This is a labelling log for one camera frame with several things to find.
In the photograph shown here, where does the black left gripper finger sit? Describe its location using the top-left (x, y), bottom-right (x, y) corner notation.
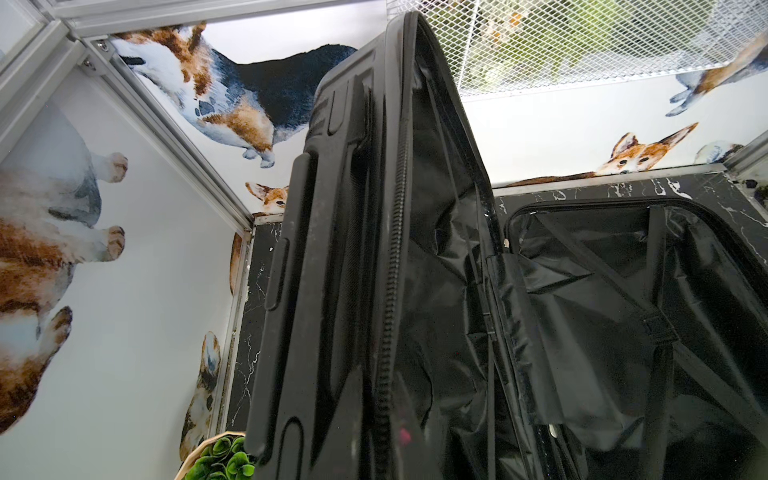
top-left (388, 383), bottom-right (443, 480)

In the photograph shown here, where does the black hard-shell suitcase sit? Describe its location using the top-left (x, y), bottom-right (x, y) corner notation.
top-left (245, 12), bottom-right (767, 479)

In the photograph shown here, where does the green succulent in beige pot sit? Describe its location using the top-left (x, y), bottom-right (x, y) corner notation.
top-left (175, 432), bottom-right (257, 480)

